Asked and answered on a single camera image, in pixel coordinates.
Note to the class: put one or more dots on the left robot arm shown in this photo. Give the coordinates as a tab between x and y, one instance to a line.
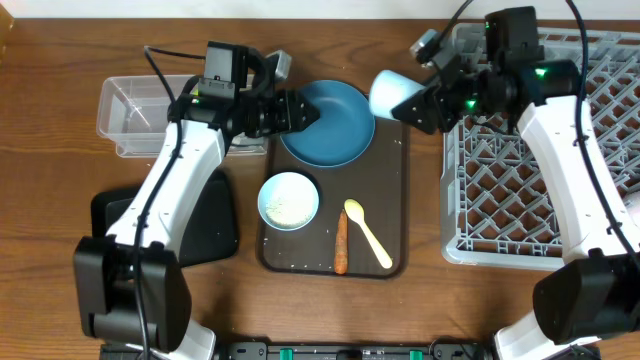
129	283

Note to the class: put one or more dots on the black bin lid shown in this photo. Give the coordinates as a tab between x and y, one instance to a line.
211	233

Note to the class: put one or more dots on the light blue cup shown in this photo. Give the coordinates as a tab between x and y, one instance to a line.
388	90

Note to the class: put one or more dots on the dark brown serving tray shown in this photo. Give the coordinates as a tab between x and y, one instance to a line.
376	179

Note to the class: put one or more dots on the orange carrot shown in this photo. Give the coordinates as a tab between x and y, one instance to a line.
341	245

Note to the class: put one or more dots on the clear plastic bin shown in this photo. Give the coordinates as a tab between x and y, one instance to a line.
132	113

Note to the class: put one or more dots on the black rail at table edge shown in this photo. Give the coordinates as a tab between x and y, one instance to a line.
436	351

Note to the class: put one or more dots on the grey dishwasher rack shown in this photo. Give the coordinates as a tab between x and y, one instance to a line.
494	207

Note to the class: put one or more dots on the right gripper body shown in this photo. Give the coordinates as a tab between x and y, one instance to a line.
468	93

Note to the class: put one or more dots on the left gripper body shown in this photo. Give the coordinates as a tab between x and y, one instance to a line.
258	119

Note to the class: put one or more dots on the small bowl with rice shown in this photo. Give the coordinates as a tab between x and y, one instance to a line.
288	201

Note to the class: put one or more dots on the pale yellow spoon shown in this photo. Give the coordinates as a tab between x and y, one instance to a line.
355	212

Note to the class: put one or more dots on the large blue bowl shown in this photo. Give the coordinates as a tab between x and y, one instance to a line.
343	132

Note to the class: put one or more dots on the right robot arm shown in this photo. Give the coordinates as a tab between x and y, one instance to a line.
595	294

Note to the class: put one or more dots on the pink cup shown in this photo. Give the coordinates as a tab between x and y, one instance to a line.
632	204

